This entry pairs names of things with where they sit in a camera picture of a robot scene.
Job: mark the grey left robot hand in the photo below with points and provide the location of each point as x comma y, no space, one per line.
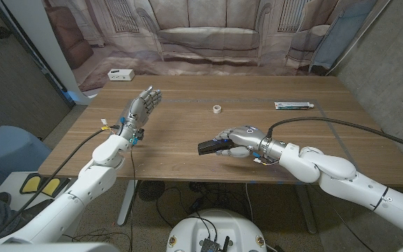
140,108

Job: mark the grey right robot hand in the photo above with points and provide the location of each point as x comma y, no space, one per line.
252,138

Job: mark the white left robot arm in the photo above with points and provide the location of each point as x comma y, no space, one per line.
93,175

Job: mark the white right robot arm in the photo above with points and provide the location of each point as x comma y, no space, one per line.
331,171

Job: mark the white tape roll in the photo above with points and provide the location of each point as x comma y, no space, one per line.
217,109

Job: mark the white toothpaste tube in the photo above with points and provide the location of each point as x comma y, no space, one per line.
292,105

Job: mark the white power box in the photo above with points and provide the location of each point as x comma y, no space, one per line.
120,75

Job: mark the round black floor fan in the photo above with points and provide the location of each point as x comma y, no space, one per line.
150,190

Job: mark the white table leg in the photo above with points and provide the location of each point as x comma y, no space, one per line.
128,203

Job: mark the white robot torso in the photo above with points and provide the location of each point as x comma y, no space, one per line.
219,227

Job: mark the grey table leg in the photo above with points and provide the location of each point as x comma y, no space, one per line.
306,217

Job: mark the printed sofa backdrop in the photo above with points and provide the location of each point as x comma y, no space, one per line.
205,35

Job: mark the black torso electronics module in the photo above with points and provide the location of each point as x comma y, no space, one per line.
210,245

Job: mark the yellow foot pedal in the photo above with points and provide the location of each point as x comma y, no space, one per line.
51,186
31,183

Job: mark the blue grey stool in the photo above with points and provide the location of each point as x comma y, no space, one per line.
9,147

